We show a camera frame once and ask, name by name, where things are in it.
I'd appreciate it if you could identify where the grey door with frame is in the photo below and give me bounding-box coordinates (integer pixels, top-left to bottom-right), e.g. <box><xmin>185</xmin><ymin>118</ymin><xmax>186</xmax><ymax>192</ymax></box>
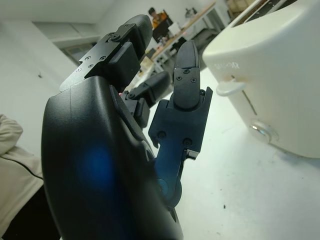
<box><xmin>33</xmin><ymin>21</ymin><xmax>98</xmax><ymax>64</ymax></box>

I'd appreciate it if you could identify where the person in beige jacket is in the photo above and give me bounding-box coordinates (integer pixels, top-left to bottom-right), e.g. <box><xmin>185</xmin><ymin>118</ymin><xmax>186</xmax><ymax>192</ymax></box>
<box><xmin>0</xmin><ymin>113</ymin><xmax>61</xmax><ymax>240</ymax></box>

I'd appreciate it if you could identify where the person in orange top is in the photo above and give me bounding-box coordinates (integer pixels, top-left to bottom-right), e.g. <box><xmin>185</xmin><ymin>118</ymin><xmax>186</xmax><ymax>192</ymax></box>
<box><xmin>147</xmin><ymin>6</ymin><xmax>168</xmax><ymax>29</ymax></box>

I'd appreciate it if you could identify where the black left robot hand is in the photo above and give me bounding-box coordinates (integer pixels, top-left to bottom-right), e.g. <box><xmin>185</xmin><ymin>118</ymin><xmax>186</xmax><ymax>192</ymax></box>
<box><xmin>40</xmin><ymin>14</ymin><xmax>214</xmax><ymax>240</ymax></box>

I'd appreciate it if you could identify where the silver toaster dial knob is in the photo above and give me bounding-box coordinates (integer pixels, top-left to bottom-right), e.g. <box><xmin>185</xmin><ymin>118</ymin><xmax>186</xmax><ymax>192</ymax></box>
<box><xmin>249</xmin><ymin>119</ymin><xmax>280</xmax><ymax>143</ymax></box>

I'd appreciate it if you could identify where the long workbench with clutter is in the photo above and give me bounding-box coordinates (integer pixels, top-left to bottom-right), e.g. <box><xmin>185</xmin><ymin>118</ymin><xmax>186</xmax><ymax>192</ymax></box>
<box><xmin>139</xmin><ymin>1</ymin><xmax>231</xmax><ymax>74</ymax></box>

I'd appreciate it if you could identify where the cream two-slot toaster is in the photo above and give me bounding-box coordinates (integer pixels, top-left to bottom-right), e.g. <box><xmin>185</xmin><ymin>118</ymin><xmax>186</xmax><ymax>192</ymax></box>
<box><xmin>202</xmin><ymin>0</ymin><xmax>320</xmax><ymax>159</ymax></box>

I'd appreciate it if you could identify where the cream toaster lever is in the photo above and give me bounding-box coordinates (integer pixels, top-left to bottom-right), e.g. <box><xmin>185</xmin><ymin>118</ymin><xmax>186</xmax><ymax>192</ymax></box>
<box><xmin>216</xmin><ymin>79</ymin><xmax>247</xmax><ymax>96</ymax></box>

